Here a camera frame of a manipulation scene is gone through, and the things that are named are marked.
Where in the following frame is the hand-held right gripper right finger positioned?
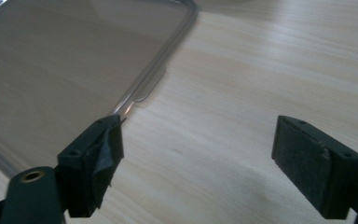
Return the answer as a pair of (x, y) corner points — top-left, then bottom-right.
(270, 115), (358, 220)

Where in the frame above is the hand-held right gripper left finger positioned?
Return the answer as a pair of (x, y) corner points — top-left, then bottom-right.
(56, 114), (127, 218)

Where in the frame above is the clear plastic tray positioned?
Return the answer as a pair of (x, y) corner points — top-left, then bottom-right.
(0, 0), (200, 180)

